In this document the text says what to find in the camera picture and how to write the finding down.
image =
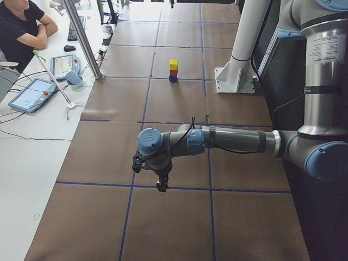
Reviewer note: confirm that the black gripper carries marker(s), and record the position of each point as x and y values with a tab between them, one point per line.
160	172

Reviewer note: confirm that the blue wooden cube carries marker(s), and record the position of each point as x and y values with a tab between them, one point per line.
173	79

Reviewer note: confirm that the red wooden cube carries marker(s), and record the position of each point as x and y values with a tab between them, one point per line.
173	73

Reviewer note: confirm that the yellow wooden cube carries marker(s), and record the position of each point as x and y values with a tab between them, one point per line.
173	65

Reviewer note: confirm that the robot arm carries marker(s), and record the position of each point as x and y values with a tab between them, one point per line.
319	146

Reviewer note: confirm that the reacher grabber stick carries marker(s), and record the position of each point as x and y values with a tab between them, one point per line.
70	104

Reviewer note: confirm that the light blue bowl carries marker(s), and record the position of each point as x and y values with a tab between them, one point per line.
74	80

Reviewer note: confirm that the orange black connector block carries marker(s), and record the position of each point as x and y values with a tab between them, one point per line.
101	54

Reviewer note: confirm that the far teach pendant tablet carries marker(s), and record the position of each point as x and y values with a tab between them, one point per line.
61	65

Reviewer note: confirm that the teach pendant tablet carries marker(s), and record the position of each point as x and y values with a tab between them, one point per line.
61	65
33	96

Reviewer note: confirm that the near teach pendant tablet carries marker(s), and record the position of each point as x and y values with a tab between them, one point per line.
33	96

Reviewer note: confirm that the black computer mouse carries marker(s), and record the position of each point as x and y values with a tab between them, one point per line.
69	48

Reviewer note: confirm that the metal cup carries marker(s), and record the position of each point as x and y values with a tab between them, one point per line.
109	30

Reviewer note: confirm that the seated person black shirt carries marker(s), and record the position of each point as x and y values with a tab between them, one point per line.
24	28

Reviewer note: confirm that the aluminium frame post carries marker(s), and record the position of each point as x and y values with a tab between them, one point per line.
82	37

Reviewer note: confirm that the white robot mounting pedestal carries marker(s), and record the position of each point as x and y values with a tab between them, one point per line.
236	76

